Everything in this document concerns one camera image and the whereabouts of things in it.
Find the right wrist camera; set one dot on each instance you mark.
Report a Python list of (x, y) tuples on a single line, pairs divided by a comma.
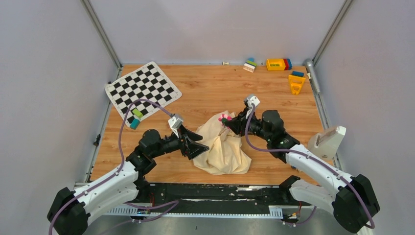
[(251, 101)]

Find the yellow toy frame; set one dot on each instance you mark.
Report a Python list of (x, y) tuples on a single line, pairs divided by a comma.
[(296, 84)]

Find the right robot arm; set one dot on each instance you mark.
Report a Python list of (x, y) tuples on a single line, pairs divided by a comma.
[(350, 199)]

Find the green blue brick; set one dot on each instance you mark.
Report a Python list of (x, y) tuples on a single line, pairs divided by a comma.
[(251, 61)]

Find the pink flower brooch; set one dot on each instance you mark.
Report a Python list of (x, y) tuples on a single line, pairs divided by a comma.
[(224, 118)]

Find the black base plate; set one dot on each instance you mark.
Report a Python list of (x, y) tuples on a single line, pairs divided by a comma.
[(217, 199)]

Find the grey metal cylinder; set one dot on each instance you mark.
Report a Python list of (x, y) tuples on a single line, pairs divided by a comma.
[(308, 63)]

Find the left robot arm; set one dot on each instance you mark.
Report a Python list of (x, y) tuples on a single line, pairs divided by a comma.
[(72, 211)]

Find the yellow toy bin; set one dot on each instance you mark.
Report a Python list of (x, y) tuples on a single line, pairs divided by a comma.
[(275, 64)]

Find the red blue brick stack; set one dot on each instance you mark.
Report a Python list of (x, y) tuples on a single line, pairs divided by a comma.
[(288, 64)]

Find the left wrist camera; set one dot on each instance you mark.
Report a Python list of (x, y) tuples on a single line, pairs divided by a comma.
[(175, 122)]

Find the white toy brick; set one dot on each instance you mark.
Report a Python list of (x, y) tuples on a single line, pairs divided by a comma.
[(249, 67)]

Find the cream yellow garment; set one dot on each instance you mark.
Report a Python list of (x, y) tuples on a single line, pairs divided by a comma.
[(225, 155)]

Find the teal block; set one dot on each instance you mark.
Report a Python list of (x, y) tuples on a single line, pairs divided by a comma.
[(134, 124)]

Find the lime green block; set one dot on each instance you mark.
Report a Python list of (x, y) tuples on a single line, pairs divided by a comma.
[(137, 114)]

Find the blue toy brick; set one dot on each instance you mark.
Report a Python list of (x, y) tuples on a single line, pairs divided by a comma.
[(297, 73)]

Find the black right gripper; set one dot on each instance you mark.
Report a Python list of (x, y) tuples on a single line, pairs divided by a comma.
[(236, 123)]

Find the black white chessboard mat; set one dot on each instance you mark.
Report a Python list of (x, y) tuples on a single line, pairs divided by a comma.
[(147, 82)]

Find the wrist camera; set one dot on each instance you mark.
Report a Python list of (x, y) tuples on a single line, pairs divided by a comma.
[(251, 101), (175, 122)]

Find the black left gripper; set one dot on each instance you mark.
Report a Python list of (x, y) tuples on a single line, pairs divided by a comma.
[(195, 149)]

